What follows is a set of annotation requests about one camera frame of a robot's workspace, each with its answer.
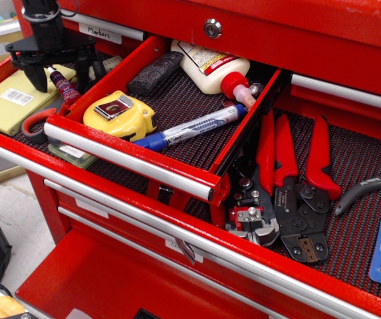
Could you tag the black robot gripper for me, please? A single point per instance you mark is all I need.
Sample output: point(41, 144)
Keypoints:
point(52, 43)

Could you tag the small red glue tube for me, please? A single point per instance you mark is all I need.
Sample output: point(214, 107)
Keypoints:
point(68, 92)

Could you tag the red small open drawer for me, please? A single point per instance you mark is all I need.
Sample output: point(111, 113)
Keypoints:
point(194, 167)

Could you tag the silver round drawer lock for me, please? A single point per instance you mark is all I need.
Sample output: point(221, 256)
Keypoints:
point(213, 28)

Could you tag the white wood glue bottle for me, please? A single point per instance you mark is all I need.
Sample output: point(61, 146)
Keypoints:
point(215, 72)

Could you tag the red bottom open drawer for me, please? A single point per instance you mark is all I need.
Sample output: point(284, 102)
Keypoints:
point(112, 280)

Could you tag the red wide open drawer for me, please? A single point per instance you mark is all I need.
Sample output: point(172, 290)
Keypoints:
point(343, 186)

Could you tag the red and grey scissors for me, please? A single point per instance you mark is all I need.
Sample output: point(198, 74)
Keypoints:
point(57, 107)

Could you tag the white ribbed plastic part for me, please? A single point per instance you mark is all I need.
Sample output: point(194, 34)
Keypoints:
point(109, 64)

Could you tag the white markers label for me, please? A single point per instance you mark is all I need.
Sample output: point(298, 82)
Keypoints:
point(100, 33)

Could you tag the yellow flat card package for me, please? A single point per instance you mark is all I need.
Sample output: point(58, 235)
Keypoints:
point(19, 99)

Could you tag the yellow tape measure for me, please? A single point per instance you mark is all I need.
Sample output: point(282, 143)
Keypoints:
point(121, 116)

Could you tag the clear small plastic case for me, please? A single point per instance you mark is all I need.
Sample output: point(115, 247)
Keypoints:
point(72, 155)

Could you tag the black foam eraser block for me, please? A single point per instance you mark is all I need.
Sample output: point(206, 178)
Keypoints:
point(154, 73)

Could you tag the blue BIC marker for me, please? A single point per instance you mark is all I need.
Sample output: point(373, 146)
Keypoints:
point(185, 131)

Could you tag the red tool chest cabinet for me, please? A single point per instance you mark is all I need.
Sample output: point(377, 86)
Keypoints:
point(293, 43)

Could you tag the small silver bolt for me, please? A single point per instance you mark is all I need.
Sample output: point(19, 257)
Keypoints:
point(254, 89)

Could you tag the yellow object bottom left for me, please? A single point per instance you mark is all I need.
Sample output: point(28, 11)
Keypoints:
point(10, 307)

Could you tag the red handled wire stripper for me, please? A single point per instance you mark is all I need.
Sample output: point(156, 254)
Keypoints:
point(249, 212)

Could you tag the red handled crimping tool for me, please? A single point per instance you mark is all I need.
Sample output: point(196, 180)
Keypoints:
point(301, 208)

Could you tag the grey handled cutter pliers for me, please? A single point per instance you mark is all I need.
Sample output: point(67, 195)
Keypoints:
point(355, 192)

